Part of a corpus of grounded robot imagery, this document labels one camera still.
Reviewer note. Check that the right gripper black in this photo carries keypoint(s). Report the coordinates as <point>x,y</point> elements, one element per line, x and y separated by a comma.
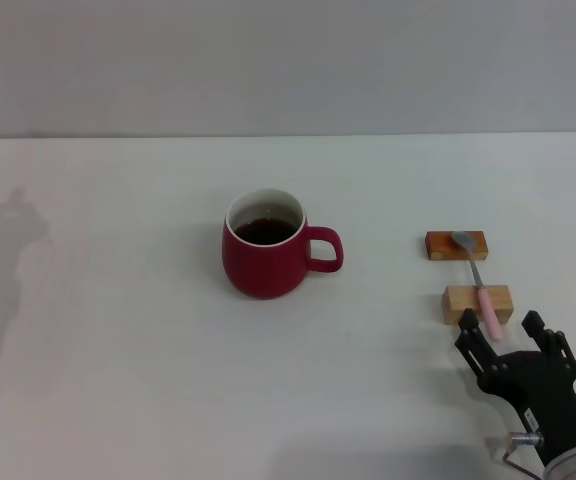
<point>543,400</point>

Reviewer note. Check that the red ceramic cup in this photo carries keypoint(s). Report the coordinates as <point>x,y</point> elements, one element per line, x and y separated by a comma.
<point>268,270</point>

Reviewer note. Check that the light wooden block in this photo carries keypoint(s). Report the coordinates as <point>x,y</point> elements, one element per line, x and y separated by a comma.
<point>460,300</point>

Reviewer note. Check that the dark brown wooden block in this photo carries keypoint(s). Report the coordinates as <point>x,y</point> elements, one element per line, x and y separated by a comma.
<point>438,246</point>

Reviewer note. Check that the dark brown coffee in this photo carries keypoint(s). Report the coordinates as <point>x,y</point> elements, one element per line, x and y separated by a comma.
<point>265,232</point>

